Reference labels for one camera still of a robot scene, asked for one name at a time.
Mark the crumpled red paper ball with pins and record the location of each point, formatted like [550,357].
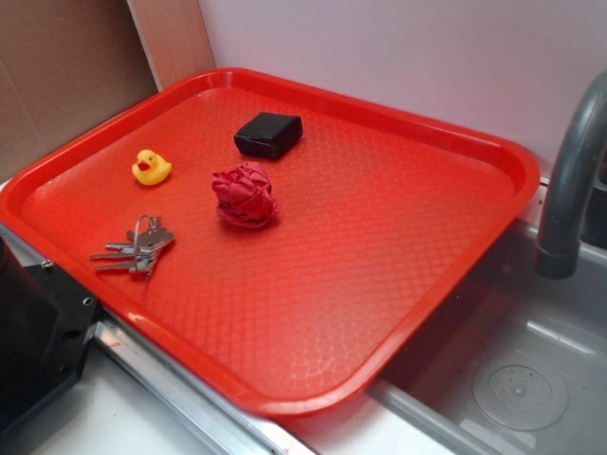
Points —
[244,196]

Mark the silver key bunch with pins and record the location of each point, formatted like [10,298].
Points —
[142,251]

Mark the grey faucet spout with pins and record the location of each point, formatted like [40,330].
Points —
[574,210]

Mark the black wrapped block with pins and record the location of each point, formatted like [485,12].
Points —
[269,135]

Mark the brown cardboard panel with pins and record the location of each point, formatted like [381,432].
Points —
[68,66]

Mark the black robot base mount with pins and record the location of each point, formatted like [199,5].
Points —
[47,322]

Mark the red plastic tray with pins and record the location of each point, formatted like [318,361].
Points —
[380,214]

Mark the yellow rubber duck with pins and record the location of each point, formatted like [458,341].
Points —
[150,168]

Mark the grey plastic sink basin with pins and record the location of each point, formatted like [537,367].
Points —
[510,363]

